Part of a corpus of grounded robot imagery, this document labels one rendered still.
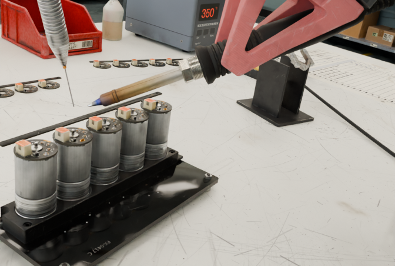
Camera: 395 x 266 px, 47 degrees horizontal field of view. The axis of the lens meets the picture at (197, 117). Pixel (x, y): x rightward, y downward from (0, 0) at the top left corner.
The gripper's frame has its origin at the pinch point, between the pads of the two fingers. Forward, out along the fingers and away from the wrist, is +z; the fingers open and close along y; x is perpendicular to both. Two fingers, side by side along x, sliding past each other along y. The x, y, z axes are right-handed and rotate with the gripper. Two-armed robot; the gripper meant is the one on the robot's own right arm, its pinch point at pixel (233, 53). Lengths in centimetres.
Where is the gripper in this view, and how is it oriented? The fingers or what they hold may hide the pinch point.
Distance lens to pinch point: 28.6
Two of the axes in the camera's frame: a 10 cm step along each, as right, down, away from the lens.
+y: 1.8, 4.1, -9.0
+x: 7.8, 5.0, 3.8
